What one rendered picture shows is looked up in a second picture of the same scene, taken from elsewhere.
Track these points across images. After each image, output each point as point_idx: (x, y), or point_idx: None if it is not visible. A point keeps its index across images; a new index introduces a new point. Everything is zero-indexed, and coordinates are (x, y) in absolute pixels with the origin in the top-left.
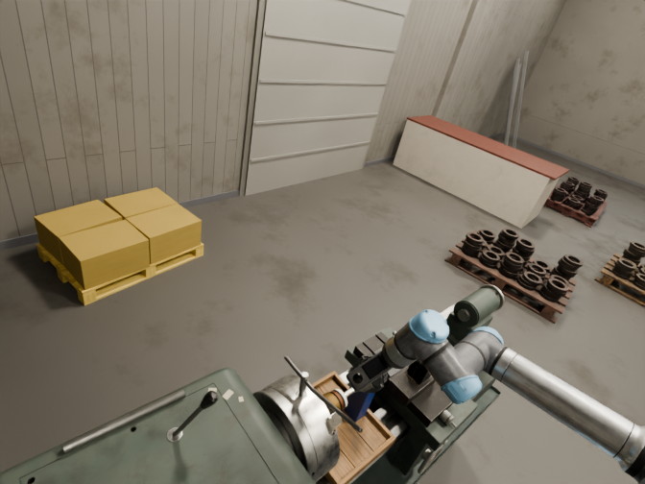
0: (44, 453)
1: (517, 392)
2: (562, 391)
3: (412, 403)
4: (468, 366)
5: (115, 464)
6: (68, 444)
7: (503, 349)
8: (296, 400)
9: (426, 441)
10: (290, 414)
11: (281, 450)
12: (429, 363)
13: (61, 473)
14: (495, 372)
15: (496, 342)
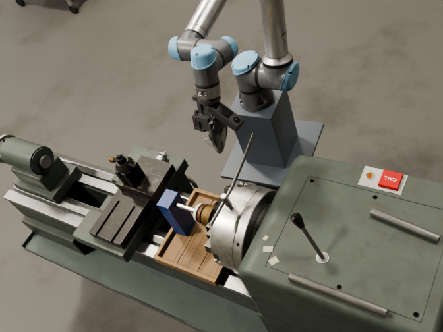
0: (397, 327)
1: (211, 27)
2: (209, 1)
3: None
4: (216, 40)
5: (367, 275)
6: (382, 309)
7: (190, 29)
8: (239, 207)
9: (183, 172)
10: (252, 205)
11: (285, 190)
12: (225, 59)
13: (397, 300)
14: (204, 36)
15: (184, 34)
